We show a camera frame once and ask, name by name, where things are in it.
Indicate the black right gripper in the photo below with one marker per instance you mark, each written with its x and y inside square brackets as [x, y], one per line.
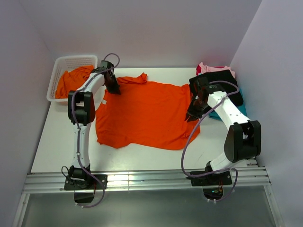
[191, 110]

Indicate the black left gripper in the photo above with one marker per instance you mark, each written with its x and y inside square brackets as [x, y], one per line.
[115, 90]

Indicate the orange t-shirt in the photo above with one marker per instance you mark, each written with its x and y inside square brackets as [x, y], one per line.
[146, 113]
[72, 81]

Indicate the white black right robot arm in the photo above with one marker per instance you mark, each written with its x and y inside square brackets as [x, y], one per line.
[243, 140]

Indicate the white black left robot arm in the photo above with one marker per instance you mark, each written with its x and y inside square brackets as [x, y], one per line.
[81, 112]

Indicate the orange t-shirt in basket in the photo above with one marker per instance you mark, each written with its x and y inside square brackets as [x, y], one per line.
[72, 81]

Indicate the pink folded t-shirt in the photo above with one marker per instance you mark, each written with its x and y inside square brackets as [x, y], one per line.
[201, 69]

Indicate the black folded t-shirt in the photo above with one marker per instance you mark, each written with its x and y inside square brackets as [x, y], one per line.
[223, 78]

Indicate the white plastic laundry basket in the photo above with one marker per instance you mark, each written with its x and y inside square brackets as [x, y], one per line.
[67, 63]

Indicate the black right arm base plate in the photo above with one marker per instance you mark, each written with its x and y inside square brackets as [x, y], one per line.
[212, 179]

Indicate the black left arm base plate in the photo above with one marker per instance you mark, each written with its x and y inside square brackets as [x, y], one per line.
[92, 184]

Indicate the aluminium table frame rail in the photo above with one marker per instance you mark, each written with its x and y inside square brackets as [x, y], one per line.
[249, 174]

